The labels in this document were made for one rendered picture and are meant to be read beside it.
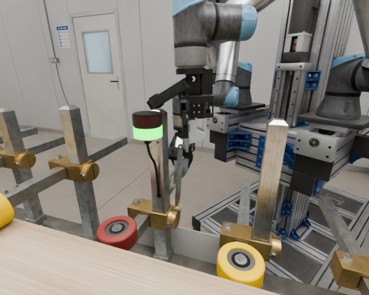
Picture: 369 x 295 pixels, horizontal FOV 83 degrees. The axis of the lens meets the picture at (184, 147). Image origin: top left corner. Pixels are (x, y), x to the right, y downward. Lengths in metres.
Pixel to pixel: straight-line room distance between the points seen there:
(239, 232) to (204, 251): 0.15
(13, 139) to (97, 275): 0.54
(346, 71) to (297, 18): 0.36
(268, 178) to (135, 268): 0.30
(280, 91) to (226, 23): 0.74
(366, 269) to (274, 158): 0.30
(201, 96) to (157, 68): 2.94
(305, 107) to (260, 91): 1.83
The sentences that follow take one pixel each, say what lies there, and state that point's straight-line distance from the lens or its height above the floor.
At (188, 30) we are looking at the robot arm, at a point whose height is 1.29.
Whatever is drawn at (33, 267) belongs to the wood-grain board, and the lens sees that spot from 0.48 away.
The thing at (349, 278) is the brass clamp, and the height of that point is 0.81.
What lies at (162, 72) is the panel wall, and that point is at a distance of 3.38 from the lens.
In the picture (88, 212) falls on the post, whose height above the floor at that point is 0.81.
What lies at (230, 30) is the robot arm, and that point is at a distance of 0.54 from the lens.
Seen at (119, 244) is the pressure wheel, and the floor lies 0.90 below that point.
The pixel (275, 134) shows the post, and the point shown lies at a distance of 0.42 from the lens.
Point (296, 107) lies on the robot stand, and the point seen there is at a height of 1.05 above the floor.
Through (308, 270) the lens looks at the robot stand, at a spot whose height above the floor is 0.21.
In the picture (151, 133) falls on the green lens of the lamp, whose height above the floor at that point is 1.10.
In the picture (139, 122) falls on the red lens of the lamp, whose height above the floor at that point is 1.12.
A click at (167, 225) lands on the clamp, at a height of 0.85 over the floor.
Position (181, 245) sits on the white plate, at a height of 0.74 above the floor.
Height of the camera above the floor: 1.21
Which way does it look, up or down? 20 degrees down
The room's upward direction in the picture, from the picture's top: straight up
